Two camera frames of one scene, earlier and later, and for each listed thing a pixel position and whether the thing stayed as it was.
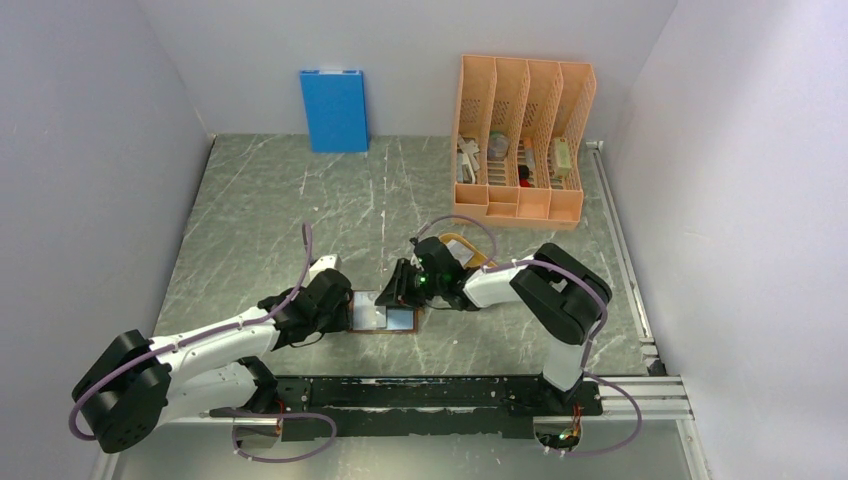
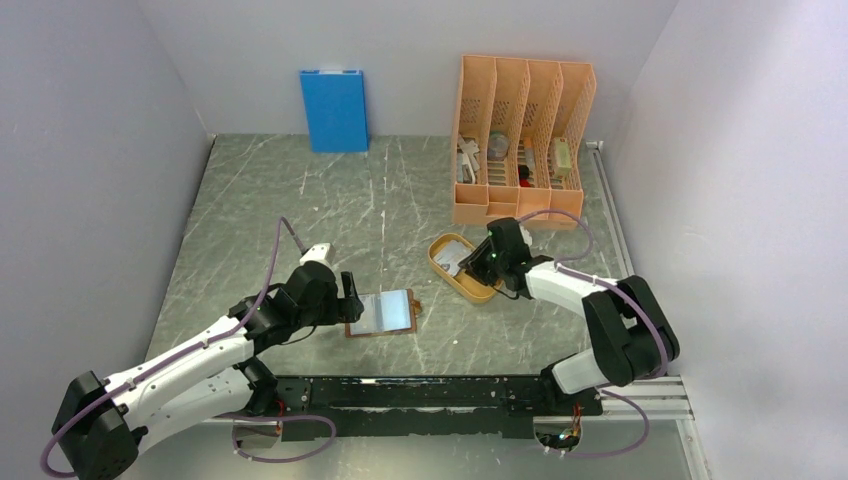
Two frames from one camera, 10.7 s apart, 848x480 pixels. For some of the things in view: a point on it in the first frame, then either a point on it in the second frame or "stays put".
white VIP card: (459, 251) stays put
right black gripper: (396, 291) -> (474, 263)
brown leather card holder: (370, 317) stays put
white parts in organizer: (468, 155) stays put
